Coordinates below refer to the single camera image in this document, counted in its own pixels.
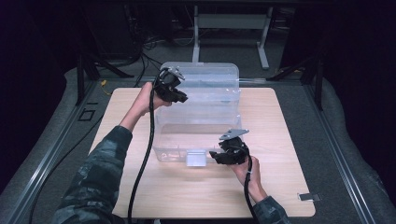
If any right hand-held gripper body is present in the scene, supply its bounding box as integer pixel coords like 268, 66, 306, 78
218, 128, 251, 165

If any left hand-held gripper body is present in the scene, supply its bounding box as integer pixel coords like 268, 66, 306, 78
153, 66, 186, 100

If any clear plastic storage box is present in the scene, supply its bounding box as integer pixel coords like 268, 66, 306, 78
151, 61, 244, 168

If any person's right hand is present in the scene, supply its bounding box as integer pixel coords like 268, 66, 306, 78
229, 155, 262, 188

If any person's left hand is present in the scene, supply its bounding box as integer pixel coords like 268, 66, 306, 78
133, 81, 173, 117

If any dark cabinet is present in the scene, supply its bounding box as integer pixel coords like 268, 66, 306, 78
88, 4, 143, 61

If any black metal stand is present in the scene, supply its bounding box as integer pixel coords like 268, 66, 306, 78
76, 53, 135, 107
266, 53, 325, 110

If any bundle of black cables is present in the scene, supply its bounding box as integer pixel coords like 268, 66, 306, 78
123, 31, 167, 89

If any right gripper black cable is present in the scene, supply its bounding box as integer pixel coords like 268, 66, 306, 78
243, 154, 262, 224

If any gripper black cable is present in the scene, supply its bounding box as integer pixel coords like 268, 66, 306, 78
126, 77, 157, 224
243, 154, 262, 224

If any aluminium floor rail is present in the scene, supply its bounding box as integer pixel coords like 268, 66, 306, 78
3, 79, 98, 224
302, 83, 378, 224
92, 77, 312, 87

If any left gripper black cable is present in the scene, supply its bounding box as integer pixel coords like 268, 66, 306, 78
126, 77, 157, 224

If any grey table bracket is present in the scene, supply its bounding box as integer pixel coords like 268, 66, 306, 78
296, 192, 322, 203

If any white metal stand frame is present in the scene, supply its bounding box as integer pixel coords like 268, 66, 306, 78
191, 5, 275, 70

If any black floor cable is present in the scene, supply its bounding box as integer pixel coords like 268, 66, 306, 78
27, 114, 106, 224

